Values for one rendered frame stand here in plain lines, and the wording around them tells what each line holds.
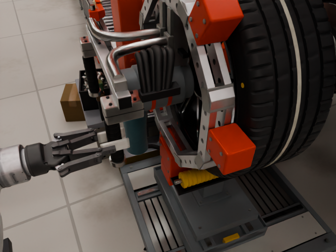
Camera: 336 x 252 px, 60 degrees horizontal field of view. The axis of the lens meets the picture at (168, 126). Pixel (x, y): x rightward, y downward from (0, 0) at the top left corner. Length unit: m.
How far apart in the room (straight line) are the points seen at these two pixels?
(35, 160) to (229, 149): 0.43
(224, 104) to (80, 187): 1.23
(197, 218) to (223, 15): 0.91
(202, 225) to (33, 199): 0.94
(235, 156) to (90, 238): 1.05
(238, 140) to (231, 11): 0.27
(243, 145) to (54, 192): 1.30
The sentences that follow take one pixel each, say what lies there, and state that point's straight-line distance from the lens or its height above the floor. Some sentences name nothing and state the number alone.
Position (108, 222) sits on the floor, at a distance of 1.58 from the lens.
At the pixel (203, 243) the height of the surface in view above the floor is 0.17.
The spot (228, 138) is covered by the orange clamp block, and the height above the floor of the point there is 0.88.
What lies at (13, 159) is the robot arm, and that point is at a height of 0.87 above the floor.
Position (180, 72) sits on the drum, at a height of 0.90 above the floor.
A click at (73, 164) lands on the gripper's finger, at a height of 0.84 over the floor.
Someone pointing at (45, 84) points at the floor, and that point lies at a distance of 2.65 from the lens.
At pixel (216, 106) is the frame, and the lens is 0.65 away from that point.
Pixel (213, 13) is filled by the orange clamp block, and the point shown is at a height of 1.13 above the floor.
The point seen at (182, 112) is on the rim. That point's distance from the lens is 1.13.
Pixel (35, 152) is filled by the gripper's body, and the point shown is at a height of 0.86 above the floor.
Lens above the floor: 1.34
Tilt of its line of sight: 41 degrees down
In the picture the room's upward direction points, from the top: straight up
